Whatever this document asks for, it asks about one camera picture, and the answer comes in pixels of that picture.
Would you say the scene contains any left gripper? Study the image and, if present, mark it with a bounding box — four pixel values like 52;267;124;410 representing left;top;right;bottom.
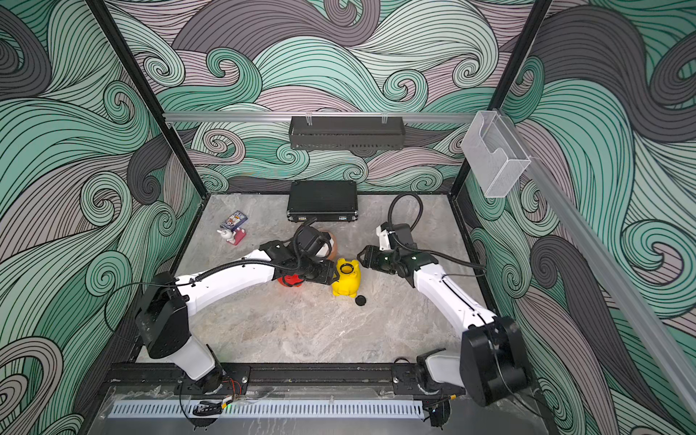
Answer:
295;258;342;286

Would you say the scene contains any black case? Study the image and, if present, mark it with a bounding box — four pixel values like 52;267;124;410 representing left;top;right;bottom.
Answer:
286;181;359;222

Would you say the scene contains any white cable duct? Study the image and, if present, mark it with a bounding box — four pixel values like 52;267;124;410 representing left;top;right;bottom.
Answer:
106;400;425;420

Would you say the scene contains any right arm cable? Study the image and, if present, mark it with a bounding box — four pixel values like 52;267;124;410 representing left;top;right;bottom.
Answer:
387;192;488;272

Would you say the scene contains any red piggy bank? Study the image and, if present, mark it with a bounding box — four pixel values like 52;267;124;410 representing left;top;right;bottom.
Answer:
277;275;305;287

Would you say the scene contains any yellow piggy bank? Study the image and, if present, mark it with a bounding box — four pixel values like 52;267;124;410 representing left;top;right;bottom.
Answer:
332;258;361;298

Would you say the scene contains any aluminium rail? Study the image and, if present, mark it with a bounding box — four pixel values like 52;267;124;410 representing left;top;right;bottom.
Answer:
495;110;695;417
162;111;476;124

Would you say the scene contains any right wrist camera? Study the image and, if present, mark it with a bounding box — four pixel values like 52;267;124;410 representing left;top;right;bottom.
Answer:
376;226;393;251

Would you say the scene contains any card box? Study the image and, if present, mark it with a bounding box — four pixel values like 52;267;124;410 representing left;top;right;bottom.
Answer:
220;210;248;231

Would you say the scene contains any black wall shelf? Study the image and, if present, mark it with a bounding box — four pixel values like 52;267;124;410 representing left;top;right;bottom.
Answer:
288;117;406;152

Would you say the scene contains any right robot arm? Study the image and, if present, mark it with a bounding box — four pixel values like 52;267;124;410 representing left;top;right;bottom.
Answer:
358;246;532;406

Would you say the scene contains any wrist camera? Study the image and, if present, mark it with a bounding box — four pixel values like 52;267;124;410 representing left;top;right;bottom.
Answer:
376;226;393;251
293;225;330;261

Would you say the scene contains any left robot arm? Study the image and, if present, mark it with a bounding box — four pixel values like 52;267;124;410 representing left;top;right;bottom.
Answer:
134;241;339;393

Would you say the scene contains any aluminium rail right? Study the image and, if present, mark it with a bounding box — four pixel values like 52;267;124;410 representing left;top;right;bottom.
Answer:
495;110;695;417

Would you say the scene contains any clear plastic holder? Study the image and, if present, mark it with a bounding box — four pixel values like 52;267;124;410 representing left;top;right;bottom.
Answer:
461;111;530;199

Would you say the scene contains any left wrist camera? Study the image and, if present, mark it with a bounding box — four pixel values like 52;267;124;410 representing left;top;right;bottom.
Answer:
293;225;330;261

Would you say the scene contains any white pink bunny toy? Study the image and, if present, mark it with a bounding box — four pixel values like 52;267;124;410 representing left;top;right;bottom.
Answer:
217;228;247;246

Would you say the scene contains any aluminium rail back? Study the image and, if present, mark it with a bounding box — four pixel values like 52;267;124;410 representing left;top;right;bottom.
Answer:
162;111;476;124

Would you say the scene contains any pink piggy bank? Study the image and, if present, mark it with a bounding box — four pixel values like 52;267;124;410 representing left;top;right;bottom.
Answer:
326;232;338;261

